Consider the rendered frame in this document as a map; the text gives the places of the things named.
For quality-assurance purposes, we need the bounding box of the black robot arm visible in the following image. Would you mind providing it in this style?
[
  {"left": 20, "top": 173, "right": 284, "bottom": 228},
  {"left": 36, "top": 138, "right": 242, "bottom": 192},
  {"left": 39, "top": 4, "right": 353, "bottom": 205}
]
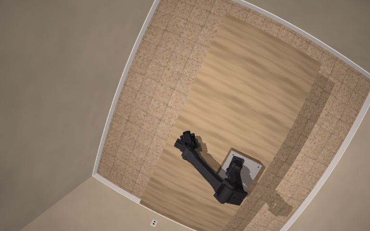
[{"left": 174, "top": 131, "right": 248, "bottom": 205}]

